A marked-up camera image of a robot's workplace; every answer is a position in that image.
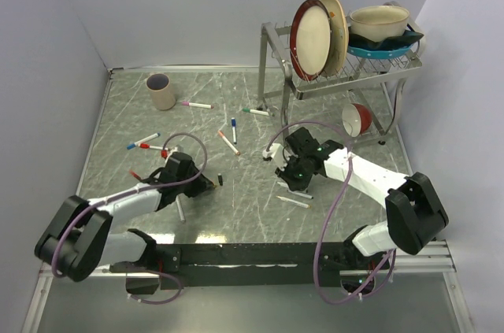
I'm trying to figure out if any steel dish rack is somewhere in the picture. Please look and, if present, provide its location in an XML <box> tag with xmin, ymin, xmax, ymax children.
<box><xmin>258</xmin><ymin>22</ymin><xmax>426</xmax><ymax>147</ymax></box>

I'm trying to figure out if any dark blue cloth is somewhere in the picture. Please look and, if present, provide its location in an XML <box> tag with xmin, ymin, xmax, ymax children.
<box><xmin>348</xmin><ymin>24</ymin><xmax>424</xmax><ymax>50</ymax></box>

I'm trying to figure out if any beige ceramic bowl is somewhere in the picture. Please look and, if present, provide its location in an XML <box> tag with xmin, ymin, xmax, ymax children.
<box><xmin>350</xmin><ymin>6</ymin><xmax>410</xmax><ymax>41</ymax></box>

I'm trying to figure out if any yellow cap marker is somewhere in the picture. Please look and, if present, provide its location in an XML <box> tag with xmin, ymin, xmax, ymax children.
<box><xmin>276</xmin><ymin>196</ymin><xmax>311</xmax><ymax>209</ymax></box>

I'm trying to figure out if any red white bowl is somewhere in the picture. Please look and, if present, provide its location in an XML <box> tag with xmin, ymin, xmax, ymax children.
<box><xmin>342</xmin><ymin>103</ymin><xmax>372</xmax><ymax>138</ymax></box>

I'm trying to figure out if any blue cap marker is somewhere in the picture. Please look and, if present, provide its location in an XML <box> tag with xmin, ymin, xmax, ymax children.
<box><xmin>231</xmin><ymin>117</ymin><xmax>237</xmax><ymax>144</ymax></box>

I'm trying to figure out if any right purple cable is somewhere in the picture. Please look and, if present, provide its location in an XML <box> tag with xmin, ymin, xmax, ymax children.
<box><xmin>266</xmin><ymin>120</ymin><xmax>397</xmax><ymax>305</ymax></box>

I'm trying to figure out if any beige cylindrical cup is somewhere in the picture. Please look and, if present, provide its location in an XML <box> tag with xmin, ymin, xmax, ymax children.
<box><xmin>146</xmin><ymin>73</ymin><xmax>176</xmax><ymax>111</ymax></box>

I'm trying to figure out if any beige plate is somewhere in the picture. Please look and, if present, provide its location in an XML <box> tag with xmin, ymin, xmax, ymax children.
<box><xmin>321</xmin><ymin>0</ymin><xmax>349</xmax><ymax>77</ymax></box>

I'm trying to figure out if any blue baking dish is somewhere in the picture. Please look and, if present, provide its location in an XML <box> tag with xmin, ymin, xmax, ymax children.
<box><xmin>347</xmin><ymin>24</ymin><xmax>424</xmax><ymax>60</ymax></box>

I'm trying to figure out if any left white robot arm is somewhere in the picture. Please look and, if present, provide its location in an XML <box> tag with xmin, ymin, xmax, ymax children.
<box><xmin>34</xmin><ymin>151</ymin><xmax>214</xmax><ymax>282</ymax></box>

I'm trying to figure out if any red rimmed white plate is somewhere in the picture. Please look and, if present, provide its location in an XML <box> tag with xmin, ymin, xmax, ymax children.
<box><xmin>289</xmin><ymin>0</ymin><xmax>332</xmax><ymax>82</ymax></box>

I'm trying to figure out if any black base frame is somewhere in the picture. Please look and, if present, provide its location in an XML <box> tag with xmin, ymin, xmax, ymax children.
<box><xmin>113</xmin><ymin>230</ymin><xmax>395</xmax><ymax>297</ymax></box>

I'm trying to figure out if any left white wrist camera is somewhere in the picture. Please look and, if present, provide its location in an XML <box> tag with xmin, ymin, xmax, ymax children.
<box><xmin>161</xmin><ymin>146</ymin><xmax>183</xmax><ymax>162</ymax></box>

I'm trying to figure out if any green cap marker near rack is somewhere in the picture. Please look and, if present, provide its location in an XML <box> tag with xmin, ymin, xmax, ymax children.
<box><xmin>242</xmin><ymin>108</ymin><xmax>269</xmax><ymax>117</ymax></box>

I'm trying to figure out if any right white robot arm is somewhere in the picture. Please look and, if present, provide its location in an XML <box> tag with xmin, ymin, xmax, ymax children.
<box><xmin>263</xmin><ymin>128</ymin><xmax>449</xmax><ymax>268</ymax></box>

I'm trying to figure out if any grey marker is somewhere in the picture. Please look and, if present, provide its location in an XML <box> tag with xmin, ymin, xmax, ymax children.
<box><xmin>176</xmin><ymin>196</ymin><xmax>186</xmax><ymax>223</ymax></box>

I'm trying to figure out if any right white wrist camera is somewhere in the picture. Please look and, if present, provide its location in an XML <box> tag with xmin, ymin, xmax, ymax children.
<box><xmin>262</xmin><ymin>143</ymin><xmax>291</xmax><ymax>171</ymax></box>

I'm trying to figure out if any black cap marker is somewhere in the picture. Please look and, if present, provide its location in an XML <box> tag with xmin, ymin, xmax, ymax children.
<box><xmin>276</xmin><ymin>181</ymin><xmax>290</xmax><ymax>190</ymax></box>

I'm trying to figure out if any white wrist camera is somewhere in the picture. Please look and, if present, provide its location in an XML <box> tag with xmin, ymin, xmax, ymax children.
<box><xmin>161</xmin><ymin>146</ymin><xmax>183</xmax><ymax>162</ymax></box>
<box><xmin>262</xmin><ymin>143</ymin><xmax>291</xmax><ymax>171</ymax></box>

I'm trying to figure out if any pink cap marker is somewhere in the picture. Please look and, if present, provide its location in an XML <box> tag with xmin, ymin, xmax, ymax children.
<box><xmin>181</xmin><ymin>102</ymin><xmax>213</xmax><ymax>109</ymax></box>

